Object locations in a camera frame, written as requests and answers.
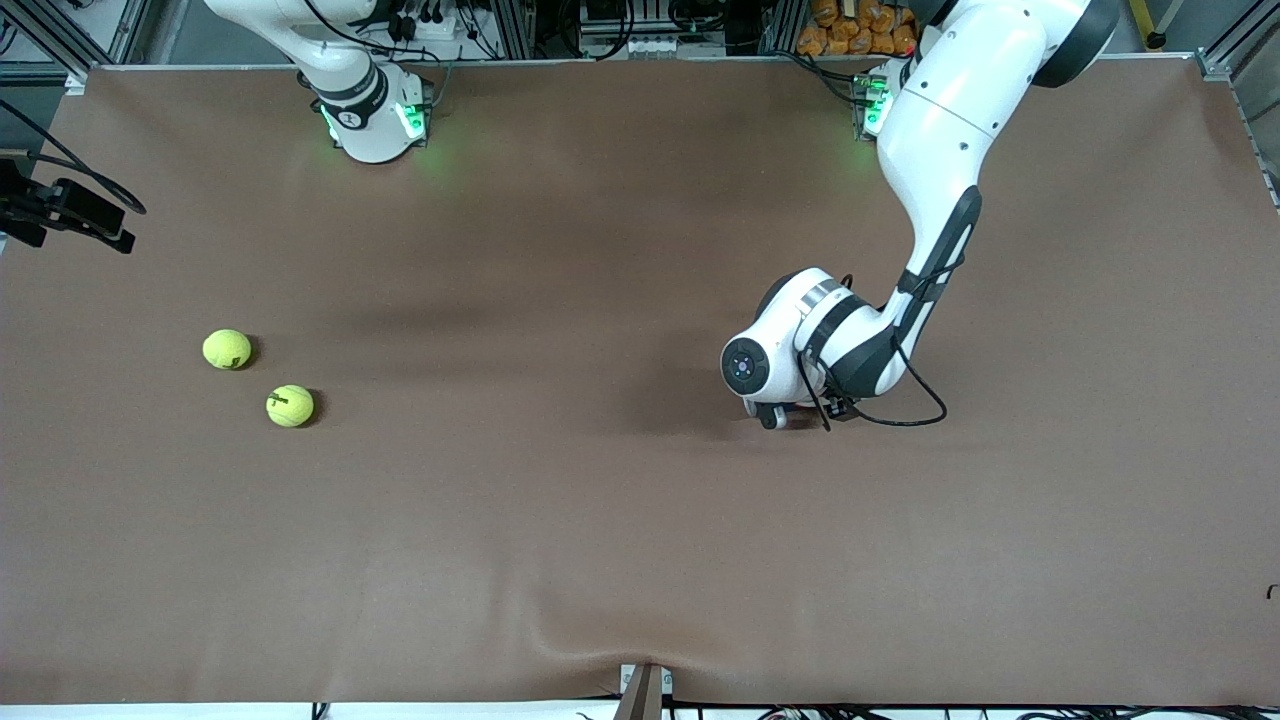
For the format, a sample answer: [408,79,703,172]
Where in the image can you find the yellow tennis ball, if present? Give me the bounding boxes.
[265,384,316,429]
[202,328,253,372]

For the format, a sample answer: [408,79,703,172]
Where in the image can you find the white power strip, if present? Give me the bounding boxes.
[385,0,471,43]

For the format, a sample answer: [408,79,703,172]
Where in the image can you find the orange objects pile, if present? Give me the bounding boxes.
[797,0,919,57]

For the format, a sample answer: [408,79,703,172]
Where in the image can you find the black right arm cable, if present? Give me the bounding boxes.
[0,98,148,216]

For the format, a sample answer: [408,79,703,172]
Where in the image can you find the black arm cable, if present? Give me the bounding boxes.
[0,98,148,216]
[797,250,949,433]

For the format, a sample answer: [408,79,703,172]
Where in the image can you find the aluminium frame strut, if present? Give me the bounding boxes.
[0,0,156,96]
[1195,0,1280,211]

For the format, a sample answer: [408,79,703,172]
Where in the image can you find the aluminium frame post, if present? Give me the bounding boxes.
[495,0,536,59]
[765,0,806,56]

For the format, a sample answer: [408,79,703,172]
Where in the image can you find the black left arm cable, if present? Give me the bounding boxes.
[797,250,949,433]

